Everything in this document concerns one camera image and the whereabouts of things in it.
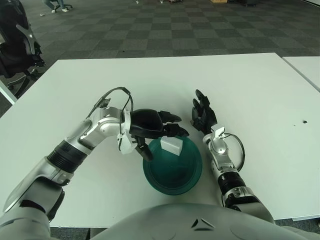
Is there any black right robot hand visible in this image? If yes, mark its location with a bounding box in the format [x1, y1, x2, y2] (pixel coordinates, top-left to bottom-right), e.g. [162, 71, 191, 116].
[190, 88, 226, 137]

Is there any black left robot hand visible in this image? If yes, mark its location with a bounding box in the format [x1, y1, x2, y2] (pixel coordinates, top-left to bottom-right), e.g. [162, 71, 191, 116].
[116, 107, 190, 162]

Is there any white charger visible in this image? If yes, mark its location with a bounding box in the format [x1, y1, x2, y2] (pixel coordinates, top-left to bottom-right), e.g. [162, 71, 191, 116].
[160, 136, 183, 156]

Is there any green plate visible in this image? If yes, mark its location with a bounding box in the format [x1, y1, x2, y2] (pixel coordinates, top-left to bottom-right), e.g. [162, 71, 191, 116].
[142, 136, 203, 197]

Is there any grey robot torso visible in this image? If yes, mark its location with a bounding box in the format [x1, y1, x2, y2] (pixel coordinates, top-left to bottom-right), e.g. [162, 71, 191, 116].
[49, 202, 320, 240]

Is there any black office chair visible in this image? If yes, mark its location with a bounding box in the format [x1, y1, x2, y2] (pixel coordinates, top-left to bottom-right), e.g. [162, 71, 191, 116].
[0, 0, 46, 100]

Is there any seated person in jeans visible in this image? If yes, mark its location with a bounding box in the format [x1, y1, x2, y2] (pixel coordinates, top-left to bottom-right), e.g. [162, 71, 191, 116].
[42, 0, 74, 14]

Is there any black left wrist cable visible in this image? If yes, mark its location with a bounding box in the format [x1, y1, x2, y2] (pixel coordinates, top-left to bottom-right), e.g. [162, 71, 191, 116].
[85, 86, 135, 141]

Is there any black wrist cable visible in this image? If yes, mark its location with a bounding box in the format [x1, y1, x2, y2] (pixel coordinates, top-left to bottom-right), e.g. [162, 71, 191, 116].
[85, 86, 135, 141]
[224, 133, 245, 173]

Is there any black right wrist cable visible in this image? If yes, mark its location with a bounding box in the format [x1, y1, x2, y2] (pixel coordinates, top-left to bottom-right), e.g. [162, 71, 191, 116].
[224, 133, 245, 173]

